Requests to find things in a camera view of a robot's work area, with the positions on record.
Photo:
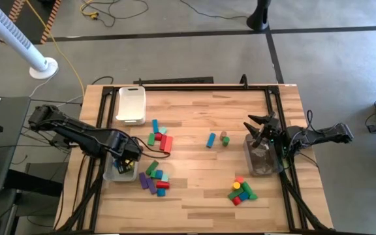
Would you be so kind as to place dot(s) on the small red block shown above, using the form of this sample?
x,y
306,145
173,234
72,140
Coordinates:
x,y
158,136
236,200

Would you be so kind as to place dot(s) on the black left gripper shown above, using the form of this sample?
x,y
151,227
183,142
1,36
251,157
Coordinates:
x,y
132,151

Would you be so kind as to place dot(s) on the small green block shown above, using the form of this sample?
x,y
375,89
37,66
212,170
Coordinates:
x,y
153,174

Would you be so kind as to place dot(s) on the orange cylinder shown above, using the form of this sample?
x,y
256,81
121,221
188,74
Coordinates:
x,y
239,179

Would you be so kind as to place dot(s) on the long blue block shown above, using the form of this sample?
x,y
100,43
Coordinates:
x,y
155,126

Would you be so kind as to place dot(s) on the brown wooden cylinder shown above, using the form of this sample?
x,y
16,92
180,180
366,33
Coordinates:
x,y
223,135

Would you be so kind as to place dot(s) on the purple rectangular block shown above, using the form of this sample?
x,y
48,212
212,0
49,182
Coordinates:
x,y
151,186
143,180

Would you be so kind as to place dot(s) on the red cylinder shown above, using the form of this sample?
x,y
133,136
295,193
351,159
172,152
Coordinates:
x,y
162,184

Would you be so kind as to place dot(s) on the black aluminium table frame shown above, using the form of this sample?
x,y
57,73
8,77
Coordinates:
x,y
207,88

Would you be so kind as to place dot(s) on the long orange-red block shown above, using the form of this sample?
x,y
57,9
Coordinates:
x,y
168,145

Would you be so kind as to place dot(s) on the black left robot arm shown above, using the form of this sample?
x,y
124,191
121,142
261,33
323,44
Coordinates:
x,y
77,134

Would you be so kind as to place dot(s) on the green rectangular block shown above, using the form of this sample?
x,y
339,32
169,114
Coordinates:
x,y
151,139

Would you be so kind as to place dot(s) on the long red block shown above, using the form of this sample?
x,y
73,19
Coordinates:
x,y
163,142

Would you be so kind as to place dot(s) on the dark grey side desk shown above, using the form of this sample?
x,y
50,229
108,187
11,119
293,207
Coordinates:
x,y
8,117

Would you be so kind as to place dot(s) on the small teal block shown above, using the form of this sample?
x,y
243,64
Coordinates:
x,y
164,177
162,130

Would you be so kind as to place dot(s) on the yellow cylinder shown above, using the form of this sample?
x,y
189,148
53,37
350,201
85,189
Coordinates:
x,y
236,185

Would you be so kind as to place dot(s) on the black stand base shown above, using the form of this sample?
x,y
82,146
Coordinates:
x,y
259,14

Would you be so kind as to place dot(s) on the blue half-round block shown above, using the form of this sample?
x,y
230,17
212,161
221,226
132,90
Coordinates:
x,y
161,192

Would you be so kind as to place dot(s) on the light grey plastic bin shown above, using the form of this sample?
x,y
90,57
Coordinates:
x,y
119,177

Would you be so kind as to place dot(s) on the black flat floor bar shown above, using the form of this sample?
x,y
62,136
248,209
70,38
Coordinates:
x,y
175,80

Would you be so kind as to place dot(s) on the blue cylinder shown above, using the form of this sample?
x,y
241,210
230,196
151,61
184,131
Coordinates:
x,y
115,163

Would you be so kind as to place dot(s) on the white tower fan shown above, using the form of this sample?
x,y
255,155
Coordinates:
x,y
8,32

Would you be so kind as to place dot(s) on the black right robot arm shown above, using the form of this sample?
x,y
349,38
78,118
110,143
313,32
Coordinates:
x,y
322,135

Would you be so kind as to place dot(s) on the long green block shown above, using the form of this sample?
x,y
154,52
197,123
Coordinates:
x,y
235,193
152,167

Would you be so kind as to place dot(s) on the clear smoky plastic bin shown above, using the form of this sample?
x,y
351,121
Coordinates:
x,y
261,163

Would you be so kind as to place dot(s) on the white plastic bin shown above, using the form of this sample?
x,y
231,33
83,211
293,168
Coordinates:
x,y
131,104

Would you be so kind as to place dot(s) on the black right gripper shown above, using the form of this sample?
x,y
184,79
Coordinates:
x,y
271,132

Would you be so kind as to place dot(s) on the small black clamp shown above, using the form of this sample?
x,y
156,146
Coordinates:
x,y
243,81

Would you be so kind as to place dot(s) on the black controller box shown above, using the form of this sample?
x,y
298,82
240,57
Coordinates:
x,y
57,142

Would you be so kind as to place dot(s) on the green half-round block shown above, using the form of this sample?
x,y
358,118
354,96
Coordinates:
x,y
253,196

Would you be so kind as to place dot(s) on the green cylinder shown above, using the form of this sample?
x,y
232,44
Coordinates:
x,y
226,141
247,187

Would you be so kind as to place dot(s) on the blue rectangular block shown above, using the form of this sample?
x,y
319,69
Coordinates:
x,y
211,140

